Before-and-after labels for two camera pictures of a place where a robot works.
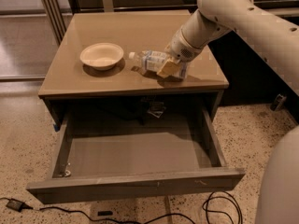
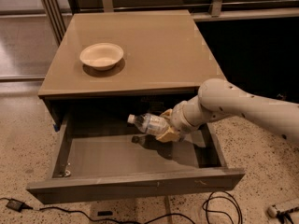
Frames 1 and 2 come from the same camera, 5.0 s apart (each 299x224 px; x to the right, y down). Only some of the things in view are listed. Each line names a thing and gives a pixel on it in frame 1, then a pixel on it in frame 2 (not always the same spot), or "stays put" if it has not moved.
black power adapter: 17,205 stays put
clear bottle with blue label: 153,60 to 149,123
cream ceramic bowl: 103,56 stays put
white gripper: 179,49 to 177,118
